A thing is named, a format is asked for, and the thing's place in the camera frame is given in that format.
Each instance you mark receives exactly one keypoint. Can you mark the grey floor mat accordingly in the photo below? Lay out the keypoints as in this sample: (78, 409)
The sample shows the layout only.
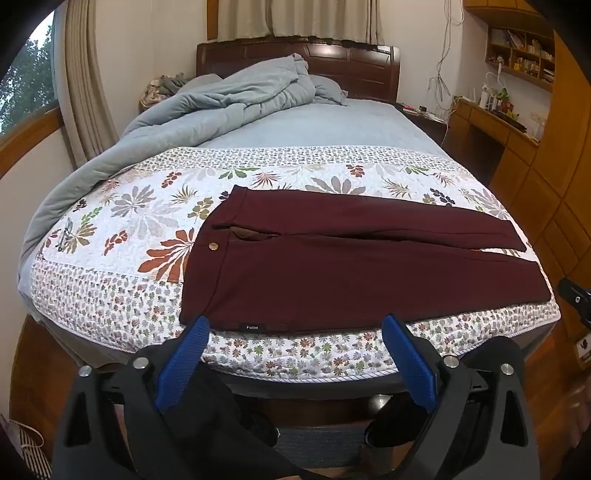
(318, 445)

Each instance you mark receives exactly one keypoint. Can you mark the checked tote bag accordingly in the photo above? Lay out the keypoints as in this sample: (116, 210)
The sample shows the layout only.
(32, 457)

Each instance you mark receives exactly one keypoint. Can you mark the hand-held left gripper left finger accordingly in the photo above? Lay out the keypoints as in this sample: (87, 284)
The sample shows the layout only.
(184, 355)

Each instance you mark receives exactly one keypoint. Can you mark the grey comforter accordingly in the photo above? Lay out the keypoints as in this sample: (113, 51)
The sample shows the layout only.
(207, 106)

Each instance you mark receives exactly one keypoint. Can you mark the wooden nightstand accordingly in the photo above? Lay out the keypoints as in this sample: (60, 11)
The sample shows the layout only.
(429, 127)

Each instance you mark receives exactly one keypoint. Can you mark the eyeglasses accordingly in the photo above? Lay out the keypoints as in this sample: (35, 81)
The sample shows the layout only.
(67, 233)

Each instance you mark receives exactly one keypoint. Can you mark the pile of clothes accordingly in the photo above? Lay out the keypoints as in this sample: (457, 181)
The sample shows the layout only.
(154, 92)

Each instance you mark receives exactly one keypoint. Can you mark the light wooden desk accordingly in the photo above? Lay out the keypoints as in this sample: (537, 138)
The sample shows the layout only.
(485, 124)

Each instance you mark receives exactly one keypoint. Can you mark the maroon pants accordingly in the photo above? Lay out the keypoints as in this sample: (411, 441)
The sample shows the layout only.
(346, 277)

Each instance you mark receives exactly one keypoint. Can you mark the white bottle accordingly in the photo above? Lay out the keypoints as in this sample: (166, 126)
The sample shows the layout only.
(483, 98)

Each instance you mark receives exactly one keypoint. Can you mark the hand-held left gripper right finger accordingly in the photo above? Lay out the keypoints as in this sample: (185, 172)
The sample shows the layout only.
(411, 360)

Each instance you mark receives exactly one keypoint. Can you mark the wood framed window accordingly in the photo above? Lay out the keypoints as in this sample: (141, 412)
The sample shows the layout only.
(23, 74)

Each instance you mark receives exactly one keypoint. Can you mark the beige window curtain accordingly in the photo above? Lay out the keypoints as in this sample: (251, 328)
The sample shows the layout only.
(87, 69)

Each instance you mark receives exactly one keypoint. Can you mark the light wooden wardrobe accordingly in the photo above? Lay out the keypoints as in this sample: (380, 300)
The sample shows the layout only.
(563, 184)

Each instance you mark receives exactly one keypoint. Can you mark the light blue bed sheet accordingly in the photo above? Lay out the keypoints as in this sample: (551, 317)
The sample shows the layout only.
(369, 124)

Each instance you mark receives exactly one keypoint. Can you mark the wooden wall shelf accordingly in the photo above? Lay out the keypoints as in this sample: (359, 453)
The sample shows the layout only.
(517, 50)

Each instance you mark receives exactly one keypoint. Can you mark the dark wooden bed frame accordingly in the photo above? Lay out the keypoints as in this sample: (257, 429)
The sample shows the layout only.
(360, 64)

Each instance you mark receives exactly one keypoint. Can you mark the floral quilt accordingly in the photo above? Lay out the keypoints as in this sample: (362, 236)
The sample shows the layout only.
(138, 198)

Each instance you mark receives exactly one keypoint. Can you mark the beige curtain behind headboard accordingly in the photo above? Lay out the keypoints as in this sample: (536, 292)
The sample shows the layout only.
(300, 18)

